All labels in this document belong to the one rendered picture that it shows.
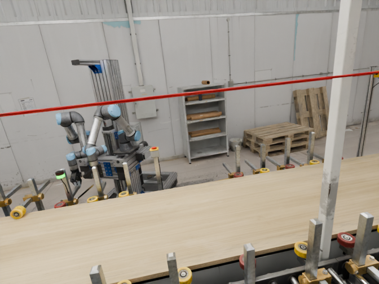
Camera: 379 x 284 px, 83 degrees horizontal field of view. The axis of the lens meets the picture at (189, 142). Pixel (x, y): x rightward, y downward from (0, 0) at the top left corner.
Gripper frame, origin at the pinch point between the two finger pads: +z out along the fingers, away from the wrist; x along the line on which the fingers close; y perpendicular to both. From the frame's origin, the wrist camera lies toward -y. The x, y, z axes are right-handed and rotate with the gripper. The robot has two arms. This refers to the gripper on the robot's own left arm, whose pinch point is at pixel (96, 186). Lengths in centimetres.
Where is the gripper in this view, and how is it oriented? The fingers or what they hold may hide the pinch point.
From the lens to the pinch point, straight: 213.3
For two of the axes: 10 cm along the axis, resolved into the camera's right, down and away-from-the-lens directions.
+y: 8.6, -2.3, 4.5
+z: 1.0, 9.5, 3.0
